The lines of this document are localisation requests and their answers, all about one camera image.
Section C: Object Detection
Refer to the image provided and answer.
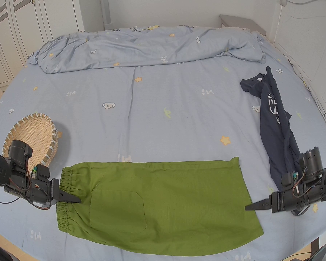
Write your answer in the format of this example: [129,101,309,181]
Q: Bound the white wardrobe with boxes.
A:
[0,0,85,92]

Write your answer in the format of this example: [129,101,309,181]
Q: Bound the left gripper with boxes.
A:
[24,178,61,207]

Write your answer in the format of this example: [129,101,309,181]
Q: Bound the dark blue T-shirt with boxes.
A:
[240,66,302,191]

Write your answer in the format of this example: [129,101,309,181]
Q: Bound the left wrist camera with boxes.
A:
[33,165,51,183]

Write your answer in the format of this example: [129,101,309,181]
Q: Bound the green shorts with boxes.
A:
[56,157,264,257]

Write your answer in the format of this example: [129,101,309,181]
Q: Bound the round woven basket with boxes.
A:
[2,113,58,171]

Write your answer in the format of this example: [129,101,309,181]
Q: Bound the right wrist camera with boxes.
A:
[281,172,294,187]

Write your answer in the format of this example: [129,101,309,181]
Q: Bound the pale blue quilt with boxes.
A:
[27,25,267,73]

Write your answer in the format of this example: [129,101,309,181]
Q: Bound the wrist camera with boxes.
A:
[33,165,51,183]
[281,172,294,187]

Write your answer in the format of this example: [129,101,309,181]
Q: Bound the grey bedside table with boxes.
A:
[219,14,267,36]

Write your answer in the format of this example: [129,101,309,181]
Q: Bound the bed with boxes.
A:
[0,0,326,261]

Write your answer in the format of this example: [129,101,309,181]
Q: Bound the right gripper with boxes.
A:
[270,189,309,214]

